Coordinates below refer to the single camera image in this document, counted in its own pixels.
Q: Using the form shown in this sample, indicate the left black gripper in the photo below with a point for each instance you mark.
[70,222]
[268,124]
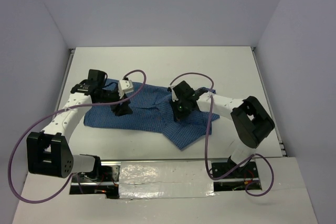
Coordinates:
[121,110]

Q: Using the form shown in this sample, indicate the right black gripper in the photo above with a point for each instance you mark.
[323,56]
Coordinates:
[178,115]

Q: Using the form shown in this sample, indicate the blue checked long sleeve shirt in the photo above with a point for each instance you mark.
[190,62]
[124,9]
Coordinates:
[151,112]

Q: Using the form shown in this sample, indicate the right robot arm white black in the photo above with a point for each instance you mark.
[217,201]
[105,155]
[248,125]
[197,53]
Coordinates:
[252,122]

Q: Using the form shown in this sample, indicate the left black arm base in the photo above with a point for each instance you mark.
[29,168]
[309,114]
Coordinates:
[105,184]

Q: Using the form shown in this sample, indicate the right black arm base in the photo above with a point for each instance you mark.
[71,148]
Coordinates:
[238,179]

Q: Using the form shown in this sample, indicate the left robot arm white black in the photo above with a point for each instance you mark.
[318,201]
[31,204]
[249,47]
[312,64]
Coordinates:
[48,151]

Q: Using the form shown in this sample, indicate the silver tape sheet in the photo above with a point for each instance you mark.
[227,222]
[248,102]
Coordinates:
[154,180]

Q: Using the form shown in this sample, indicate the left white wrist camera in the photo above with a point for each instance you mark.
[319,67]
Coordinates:
[125,87]

